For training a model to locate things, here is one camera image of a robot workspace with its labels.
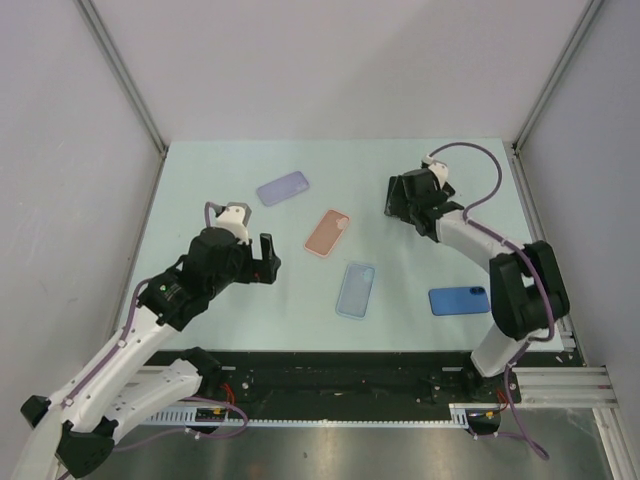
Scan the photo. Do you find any pink phone case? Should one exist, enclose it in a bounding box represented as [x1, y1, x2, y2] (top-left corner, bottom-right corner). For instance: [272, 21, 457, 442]
[304, 209, 350, 258]

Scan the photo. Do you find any lilac phone case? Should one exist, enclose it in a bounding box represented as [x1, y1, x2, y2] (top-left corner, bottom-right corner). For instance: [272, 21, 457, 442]
[256, 171, 310, 207]

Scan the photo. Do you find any light blue phone case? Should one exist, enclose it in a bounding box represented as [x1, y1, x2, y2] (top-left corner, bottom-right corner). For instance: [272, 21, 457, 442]
[335, 263, 376, 320]

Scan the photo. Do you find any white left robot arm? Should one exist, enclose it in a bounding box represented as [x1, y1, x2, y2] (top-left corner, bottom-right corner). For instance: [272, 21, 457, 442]
[12, 226, 281, 479]

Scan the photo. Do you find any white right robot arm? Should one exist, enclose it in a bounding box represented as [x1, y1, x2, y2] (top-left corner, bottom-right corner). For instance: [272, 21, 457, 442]
[384, 168, 570, 401]

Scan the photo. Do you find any blue phone face down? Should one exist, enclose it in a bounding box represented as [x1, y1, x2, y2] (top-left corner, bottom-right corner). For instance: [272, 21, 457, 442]
[428, 286, 490, 316]

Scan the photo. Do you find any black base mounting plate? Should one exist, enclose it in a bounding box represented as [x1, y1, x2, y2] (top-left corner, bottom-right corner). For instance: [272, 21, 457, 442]
[102, 349, 584, 407]

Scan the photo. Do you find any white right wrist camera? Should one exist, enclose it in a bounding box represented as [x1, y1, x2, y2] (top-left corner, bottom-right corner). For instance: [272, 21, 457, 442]
[421, 155, 449, 189]

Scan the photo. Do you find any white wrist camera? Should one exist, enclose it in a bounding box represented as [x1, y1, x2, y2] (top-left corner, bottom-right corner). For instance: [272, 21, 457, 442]
[214, 202, 252, 244]
[421, 155, 449, 189]

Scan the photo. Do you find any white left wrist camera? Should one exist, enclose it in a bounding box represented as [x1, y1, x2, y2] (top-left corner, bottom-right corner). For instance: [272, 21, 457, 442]
[214, 202, 252, 244]

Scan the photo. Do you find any white slotted cable duct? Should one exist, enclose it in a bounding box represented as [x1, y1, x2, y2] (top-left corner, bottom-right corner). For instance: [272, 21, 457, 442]
[141, 404, 502, 430]

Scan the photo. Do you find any left aluminium frame post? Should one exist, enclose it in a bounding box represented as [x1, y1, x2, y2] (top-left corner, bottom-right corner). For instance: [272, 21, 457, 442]
[73, 0, 168, 159]

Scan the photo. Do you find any aluminium frame post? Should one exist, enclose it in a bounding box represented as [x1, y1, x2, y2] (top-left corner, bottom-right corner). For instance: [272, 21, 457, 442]
[73, 0, 168, 159]
[511, 0, 608, 155]

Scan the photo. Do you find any right aluminium frame post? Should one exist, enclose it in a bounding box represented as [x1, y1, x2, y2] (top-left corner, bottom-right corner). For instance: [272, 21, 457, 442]
[511, 0, 608, 155]

